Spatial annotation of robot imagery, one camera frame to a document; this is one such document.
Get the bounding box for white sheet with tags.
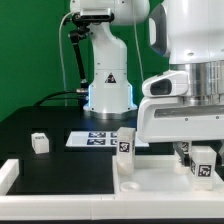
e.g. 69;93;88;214
65;130;150;148

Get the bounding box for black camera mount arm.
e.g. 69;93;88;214
67;13;90;89

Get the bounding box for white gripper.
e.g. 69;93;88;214
137;97;224;167

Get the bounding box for white square table top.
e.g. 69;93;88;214
113;156;224;193

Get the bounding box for black cables at base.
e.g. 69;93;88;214
33;88;90;108

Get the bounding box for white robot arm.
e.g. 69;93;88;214
70;0;224;143

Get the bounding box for grey camera on mount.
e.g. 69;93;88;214
80;8;112;19

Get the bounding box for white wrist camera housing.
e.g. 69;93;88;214
142;70;189;98

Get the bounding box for white cable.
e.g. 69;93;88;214
58;11;76;108

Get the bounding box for white U-shaped obstacle fence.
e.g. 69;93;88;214
0;159;224;220

